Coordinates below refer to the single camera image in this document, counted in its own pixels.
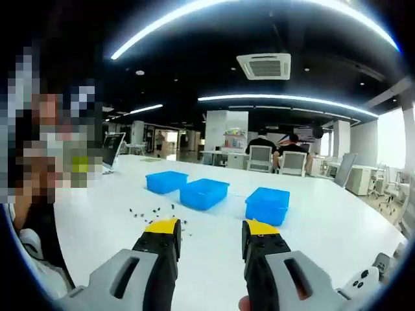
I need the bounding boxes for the red blue flag poster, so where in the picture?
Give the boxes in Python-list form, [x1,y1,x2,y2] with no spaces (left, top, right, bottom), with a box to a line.
[281,126,317,144]

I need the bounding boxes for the curved ceiling light strip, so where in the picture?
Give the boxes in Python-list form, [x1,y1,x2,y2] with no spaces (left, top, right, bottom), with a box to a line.
[197,93,379,117]

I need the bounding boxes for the short ceiling light strip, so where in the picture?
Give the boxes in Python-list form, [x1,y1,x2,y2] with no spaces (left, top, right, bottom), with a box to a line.
[129,104,163,114]

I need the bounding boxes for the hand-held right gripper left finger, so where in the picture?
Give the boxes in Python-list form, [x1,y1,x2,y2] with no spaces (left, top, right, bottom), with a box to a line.
[54,217,182,311]

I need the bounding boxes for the white mesh office chair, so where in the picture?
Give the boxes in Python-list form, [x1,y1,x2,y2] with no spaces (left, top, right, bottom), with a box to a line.
[280,151,308,178]
[246,144,273,172]

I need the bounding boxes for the white game controller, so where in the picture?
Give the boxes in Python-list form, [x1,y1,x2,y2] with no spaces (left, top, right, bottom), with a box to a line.
[343,267,381,301]

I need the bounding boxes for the silver laptop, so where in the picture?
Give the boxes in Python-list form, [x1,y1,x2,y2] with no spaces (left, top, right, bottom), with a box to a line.
[102,132,126,176]

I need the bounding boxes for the small black resistors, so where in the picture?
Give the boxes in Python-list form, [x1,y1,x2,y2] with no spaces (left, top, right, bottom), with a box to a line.
[129,203,195,240]

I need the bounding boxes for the white ceiling air conditioner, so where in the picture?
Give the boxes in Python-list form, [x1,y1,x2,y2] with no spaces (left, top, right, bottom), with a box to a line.
[236,53,292,80]

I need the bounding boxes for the blue plastic bin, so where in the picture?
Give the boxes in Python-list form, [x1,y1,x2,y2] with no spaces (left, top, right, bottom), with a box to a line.
[145,172,189,194]
[179,178,230,211]
[244,187,291,227]

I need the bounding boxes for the white cabinet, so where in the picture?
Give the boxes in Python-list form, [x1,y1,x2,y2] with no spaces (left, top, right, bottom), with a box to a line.
[349,164,377,196]

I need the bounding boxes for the long curved ceiling light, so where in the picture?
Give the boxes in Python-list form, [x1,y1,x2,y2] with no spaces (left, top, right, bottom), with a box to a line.
[110,0,400,61]

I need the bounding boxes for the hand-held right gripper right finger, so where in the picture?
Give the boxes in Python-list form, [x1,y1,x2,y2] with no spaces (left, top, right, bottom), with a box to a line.
[241,219,361,311]

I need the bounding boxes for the white display shelf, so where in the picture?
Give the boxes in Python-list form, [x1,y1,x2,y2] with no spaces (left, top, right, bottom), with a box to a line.
[223,128,247,153]

